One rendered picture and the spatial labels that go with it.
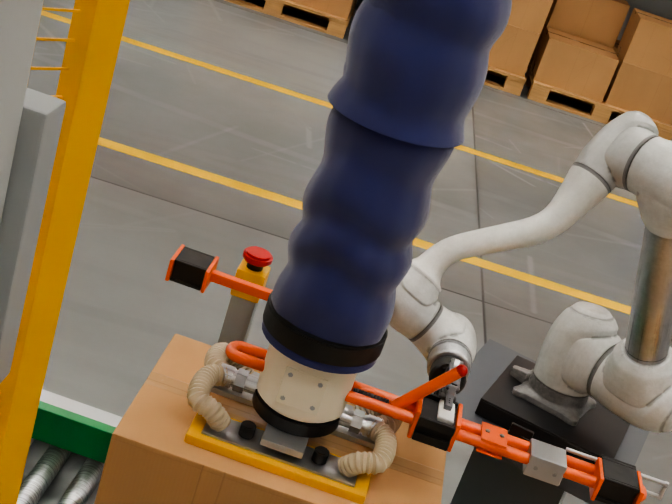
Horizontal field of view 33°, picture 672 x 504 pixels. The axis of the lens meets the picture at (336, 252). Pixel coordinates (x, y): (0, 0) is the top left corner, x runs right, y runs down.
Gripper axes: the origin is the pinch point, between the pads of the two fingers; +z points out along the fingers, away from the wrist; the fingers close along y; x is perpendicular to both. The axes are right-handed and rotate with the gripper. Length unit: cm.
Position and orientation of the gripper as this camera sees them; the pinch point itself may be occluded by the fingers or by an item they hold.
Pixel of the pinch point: (442, 422)
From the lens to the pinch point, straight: 211.9
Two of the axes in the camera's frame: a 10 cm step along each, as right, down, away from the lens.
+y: -2.9, 8.7, 3.9
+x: -9.4, -3.3, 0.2
